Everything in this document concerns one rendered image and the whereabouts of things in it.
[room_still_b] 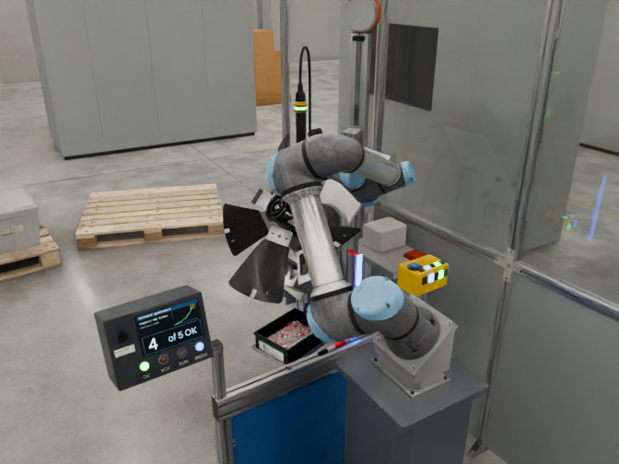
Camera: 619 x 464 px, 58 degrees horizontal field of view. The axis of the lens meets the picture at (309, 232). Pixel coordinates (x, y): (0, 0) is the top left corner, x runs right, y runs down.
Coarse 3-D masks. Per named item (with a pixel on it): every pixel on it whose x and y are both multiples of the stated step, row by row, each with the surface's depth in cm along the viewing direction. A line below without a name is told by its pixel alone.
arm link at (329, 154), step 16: (320, 144) 144; (336, 144) 144; (352, 144) 147; (320, 160) 144; (336, 160) 144; (352, 160) 147; (368, 160) 155; (384, 160) 164; (368, 176) 161; (384, 176) 166; (400, 176) 173; (384, 192) 181
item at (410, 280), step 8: (424, 256) 208; (432, 256) 208; (400, 264) 202; (408, 264) 202; (424, 264) 202; (440, 264) 202; (448, 264) 203; (400, 272) 202; (408, 272) 198; (416, 272) 197; (424, 272) 197; (432, 272) 199; (400, 280) 203; (408, 280) 199; (416, 280) 196; (440, 280) 203; (408, 288) 200; (416, 288) 197; (424, 288) 199; (432, 288) 202
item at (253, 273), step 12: (264, 240) 214; (252, 252) 213; (264, 252) 212; (276, 252) 213; (252, 264) 212; (264, 264) 211; (276, 264) 211; (240, 276) 212; (252, 276) 210; (264, 276) 210; (276, 276) 210; (240, 288) 210; (252, 288) 209; (264, 288) 209; (276, 288) 208; (264, 300) 207; (276, 300) 206
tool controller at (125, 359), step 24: (192, 288) 152; (96, 312) 144; (120, 312) 140; (144, 312) 141; (168, 312) 144; (192, 312) 147; (120, 336) 137; (144, 336) 141; (168, 336) 144; (192, 336) 148; (120, 360) 138; (144, 360) 142; (192, 360) 149; (120, 384) 139
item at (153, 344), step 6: (150, 336) 142; (156, 336) 143; (144, 342) 141; (150, 342) 142; (156, 342) 143; (162, 342) 144; (144, 348) 141; (150, 348) 142; (156, 348) 143; (162, 348) 144
